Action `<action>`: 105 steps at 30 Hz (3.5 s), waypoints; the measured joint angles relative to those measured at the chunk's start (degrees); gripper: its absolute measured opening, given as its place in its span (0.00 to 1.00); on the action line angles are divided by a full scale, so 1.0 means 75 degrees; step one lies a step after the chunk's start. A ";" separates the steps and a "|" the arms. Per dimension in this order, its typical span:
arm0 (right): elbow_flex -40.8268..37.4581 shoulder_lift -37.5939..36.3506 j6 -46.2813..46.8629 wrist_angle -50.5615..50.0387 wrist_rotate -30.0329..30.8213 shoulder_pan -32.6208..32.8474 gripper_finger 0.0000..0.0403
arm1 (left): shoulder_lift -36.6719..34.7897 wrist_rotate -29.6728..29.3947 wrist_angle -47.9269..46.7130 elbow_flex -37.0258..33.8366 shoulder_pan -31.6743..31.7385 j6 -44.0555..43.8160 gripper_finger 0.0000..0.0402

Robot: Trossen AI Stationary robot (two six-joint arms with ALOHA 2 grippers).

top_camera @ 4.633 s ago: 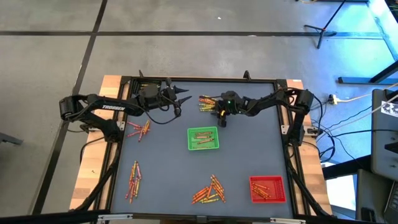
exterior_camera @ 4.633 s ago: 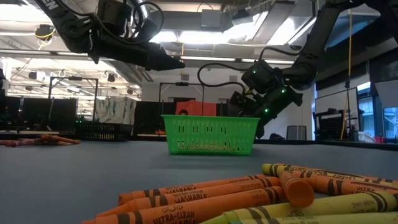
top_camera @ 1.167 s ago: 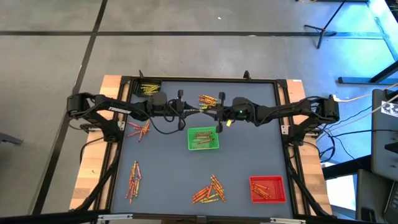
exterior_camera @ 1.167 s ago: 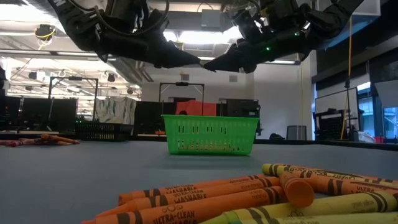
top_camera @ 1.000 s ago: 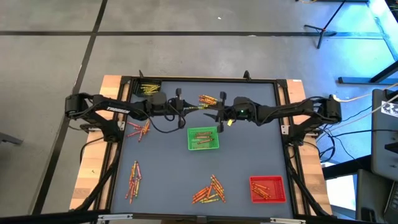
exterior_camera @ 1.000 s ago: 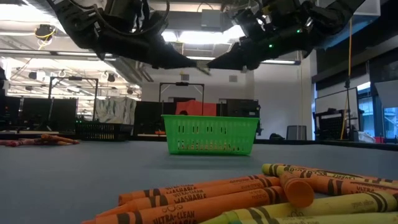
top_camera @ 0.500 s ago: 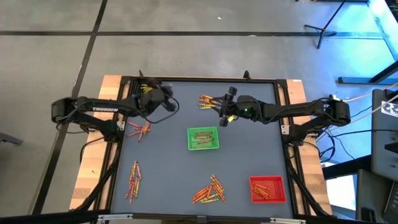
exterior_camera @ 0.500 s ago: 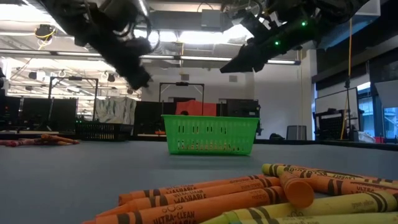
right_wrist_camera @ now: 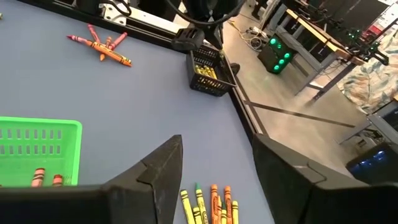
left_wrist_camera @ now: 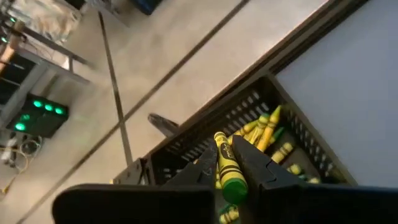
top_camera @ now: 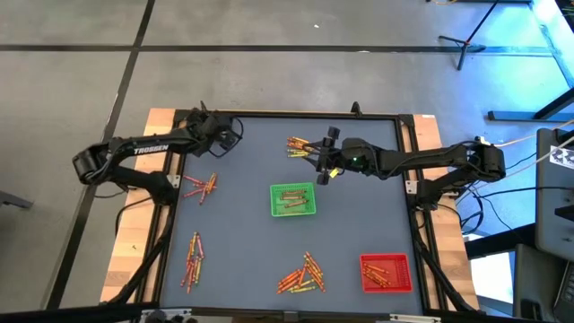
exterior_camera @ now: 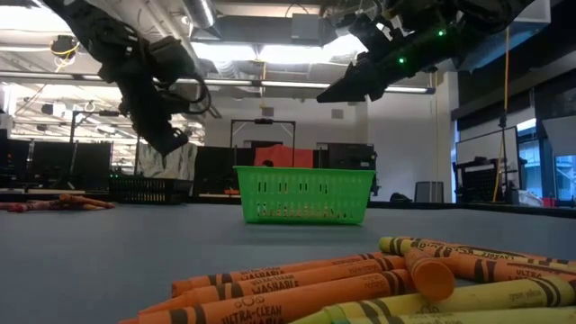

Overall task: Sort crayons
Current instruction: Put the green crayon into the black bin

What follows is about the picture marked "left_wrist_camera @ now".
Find wooden post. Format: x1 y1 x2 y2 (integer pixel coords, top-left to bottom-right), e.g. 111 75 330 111
0 21 26 74

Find black device green lights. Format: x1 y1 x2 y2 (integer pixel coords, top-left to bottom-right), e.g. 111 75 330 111
5 93 70 139

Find grey metal rack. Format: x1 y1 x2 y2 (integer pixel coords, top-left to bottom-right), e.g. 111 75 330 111
0 12 96 125

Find black table frame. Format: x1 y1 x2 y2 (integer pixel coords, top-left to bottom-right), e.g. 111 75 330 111
110 0 373 187

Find dark blue bin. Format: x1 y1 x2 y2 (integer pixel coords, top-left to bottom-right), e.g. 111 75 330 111
128 0 165 16

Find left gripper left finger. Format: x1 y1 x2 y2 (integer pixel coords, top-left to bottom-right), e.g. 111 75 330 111
52 139 218 224

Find yellow green crayon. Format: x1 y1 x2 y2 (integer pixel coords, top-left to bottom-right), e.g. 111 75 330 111
213 131 249 206
267 126 285 146

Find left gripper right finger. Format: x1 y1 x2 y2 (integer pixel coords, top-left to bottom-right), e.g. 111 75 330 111
232 135 398 224

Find pale loose cables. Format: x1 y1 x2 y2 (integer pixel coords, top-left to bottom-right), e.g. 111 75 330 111
0 136 43 195

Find crumpled grey white sheet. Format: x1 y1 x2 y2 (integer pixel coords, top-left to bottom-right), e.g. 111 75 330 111
12 0 83 43

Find black plastic basket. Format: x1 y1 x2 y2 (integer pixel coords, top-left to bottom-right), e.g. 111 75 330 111
141 73 358 224

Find silver corner bracket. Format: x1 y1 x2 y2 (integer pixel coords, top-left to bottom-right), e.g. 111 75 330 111
111 157 147 187

